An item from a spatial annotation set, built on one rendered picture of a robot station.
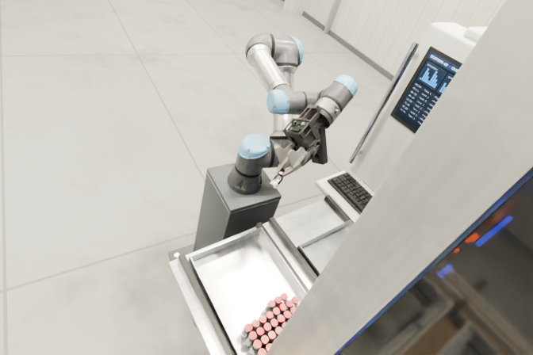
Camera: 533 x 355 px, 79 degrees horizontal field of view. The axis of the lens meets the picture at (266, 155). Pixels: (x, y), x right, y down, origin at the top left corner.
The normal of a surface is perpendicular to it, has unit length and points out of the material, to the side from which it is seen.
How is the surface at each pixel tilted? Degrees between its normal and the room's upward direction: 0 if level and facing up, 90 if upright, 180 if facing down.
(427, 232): 90
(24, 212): 0
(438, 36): 90
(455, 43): 90
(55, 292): 0
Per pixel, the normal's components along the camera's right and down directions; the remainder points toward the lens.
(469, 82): -0.80, 0.22
